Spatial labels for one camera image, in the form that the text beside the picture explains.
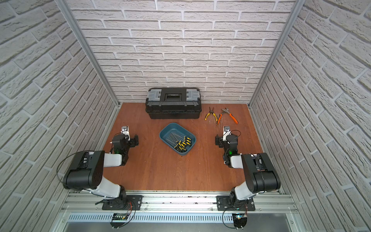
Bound file tool ten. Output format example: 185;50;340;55
173;132;191;145

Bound file tool eleven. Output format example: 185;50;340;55
174;133;192;143

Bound file tool seven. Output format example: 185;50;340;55
173;136;192;153

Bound file tool four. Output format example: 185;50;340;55
168;136;182;152

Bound file tool five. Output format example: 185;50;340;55
170;138;187;153

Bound file tool two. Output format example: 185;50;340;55
169;140;183;153

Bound file tool one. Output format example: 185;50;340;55
172;140;187;153

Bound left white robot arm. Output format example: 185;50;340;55
62;133;139;200

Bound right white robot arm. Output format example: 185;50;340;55
215;133;281;204

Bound teal plastic storage bin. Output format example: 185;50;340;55
159;123;197;156

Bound black plastic toolbox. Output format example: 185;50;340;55
146;87;202;119

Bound left controller board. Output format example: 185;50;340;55
110;213;132;229

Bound controller board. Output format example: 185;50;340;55
110;213;132;229
232;214;248;230

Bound right controller board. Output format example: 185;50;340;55
232;214;248;230

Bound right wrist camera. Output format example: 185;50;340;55
223;126;231;141

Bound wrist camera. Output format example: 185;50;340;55
121;126;130;141
223;126;231;141

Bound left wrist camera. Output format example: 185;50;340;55
121;126;130;141

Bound yellow handled pliers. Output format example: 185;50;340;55
204;107;218;121

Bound orange handled pliers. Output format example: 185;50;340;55
217;108;239;125

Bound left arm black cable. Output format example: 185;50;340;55
54;150;94;186

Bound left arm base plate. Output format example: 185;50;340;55
102;195;143;211

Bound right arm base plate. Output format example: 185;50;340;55
216;195;256;212

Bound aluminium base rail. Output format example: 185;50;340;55
61;190;299;214

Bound left aluminium corner post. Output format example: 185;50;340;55
56;0;120;108

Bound aluminium corner post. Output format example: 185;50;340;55
248;0;306;108
56;0;120;108

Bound right aluminium corner post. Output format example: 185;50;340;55
248;0;306;108

